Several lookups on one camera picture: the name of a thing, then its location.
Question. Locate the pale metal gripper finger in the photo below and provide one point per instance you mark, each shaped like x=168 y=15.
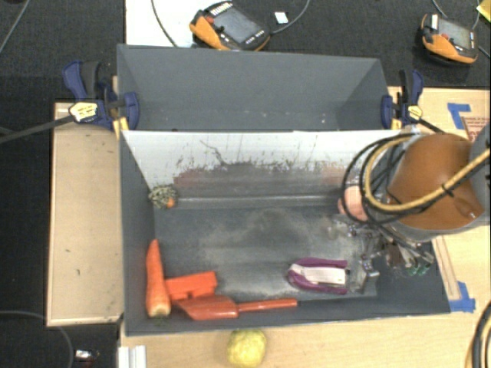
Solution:
x=362 y=278
x=373 y=276

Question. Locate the purple and white stapler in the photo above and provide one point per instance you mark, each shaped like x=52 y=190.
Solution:
x=318 y=276

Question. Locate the pink ball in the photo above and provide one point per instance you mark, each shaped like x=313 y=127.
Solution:
x=351 y=204

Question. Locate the yellow-green toy lemon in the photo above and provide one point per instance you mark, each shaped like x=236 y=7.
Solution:
x=246 y=348

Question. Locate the orange toy shovel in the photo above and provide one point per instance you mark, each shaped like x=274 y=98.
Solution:
x=215 y=308

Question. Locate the orange stepped block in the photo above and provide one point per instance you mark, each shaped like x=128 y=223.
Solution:
x=190 y=285

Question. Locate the orange toy carrot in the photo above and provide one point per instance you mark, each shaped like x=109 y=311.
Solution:
x=156 y=282

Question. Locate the green speckled toy animal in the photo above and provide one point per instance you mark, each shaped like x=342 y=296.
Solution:
x=161 y=196

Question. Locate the grey metal bin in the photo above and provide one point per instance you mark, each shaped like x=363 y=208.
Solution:
x=245 y=90

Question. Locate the pale wood board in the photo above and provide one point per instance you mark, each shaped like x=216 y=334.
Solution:
x=86 y=221

